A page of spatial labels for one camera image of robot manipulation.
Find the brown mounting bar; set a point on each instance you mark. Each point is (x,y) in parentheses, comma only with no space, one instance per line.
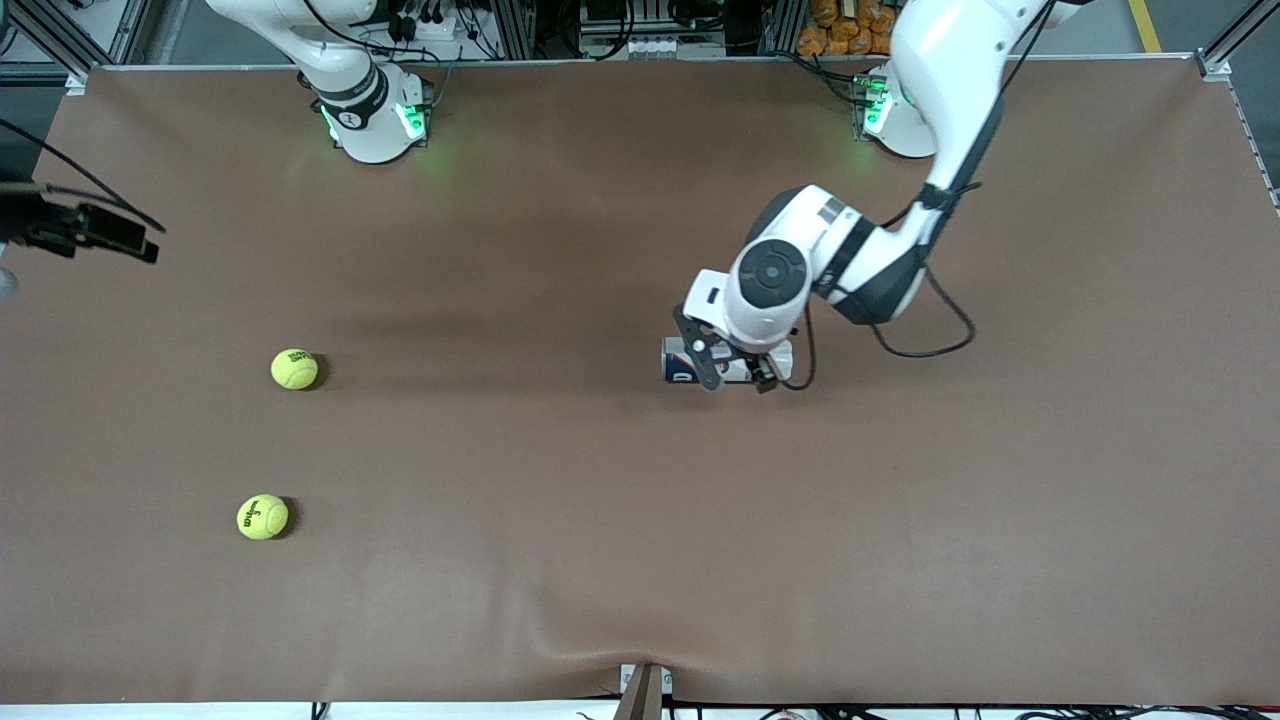
(640,700)

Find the aluminium frame strut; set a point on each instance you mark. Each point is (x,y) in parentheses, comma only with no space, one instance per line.
(135,30)
(1235,38)

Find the white terminal block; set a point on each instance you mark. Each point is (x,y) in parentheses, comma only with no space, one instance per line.
(660,47)

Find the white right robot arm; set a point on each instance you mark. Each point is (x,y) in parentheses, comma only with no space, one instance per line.
(365,130)

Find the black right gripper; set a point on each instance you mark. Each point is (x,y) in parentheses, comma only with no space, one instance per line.
(40,222)

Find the silver metal table bracket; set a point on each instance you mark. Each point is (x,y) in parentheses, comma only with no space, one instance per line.
(666,680)

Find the clear tennis ball can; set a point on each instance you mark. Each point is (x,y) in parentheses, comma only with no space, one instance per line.
(672,360)

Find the yellow-green tennis ball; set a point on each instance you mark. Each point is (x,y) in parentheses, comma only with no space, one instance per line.
(294,369)
(262,517)

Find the white power strip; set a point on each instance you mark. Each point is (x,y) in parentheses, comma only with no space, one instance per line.
(430,25)

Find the orange bread pile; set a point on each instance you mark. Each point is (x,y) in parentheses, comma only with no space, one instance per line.
(840,30)

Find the silver corner bracket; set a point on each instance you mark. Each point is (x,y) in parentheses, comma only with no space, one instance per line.
(77,82)
(1216,68)

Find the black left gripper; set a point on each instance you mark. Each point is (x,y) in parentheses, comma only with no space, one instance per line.
(752,363)

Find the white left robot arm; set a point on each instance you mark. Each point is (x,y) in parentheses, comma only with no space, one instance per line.
(770,275)

